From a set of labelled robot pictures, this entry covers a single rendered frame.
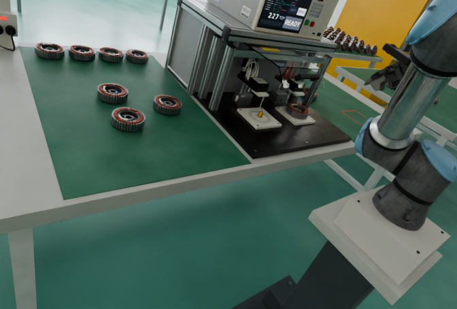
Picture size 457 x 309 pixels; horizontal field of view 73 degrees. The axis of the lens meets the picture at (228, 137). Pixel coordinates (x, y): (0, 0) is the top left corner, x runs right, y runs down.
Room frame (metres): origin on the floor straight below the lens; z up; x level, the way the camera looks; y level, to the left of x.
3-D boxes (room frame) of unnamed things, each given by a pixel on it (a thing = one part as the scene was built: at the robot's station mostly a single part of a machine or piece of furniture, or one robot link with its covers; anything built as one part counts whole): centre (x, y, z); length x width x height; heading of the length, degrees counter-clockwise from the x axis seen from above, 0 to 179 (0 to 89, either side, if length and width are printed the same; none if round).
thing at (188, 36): (1.40, 0.32, 0.91); 0.28 x 0.03 x 0.32; 44
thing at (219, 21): (1.57, 0.04, 1.09); 0.68 x 0.44 x 0.05; 134
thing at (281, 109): (1.42, -0.27, 0.78); 0.15 x 0.15 x 0.01; 44
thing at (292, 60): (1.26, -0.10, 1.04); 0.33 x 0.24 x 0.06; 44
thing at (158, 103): (1.10, 0.28, 0.77); 0.11 x 0.11 x 0.04
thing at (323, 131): (1.35, -0.18, 0.76); 0.64 x 0.47 x 0.02; 134
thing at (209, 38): (1.52, -0.01, 0.92); 0.66 x 0.01 x 0.30; 134
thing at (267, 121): (1.26, -0.10, 0.78); 0.15 x 0.15 x 0.01; 44
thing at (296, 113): (1.42, -0.27, 0.80); 0.11 x 0.11 x 0.04
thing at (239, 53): (1.41, -0.12, 1.03); 0.62 x 0.01 x 0.03; 134
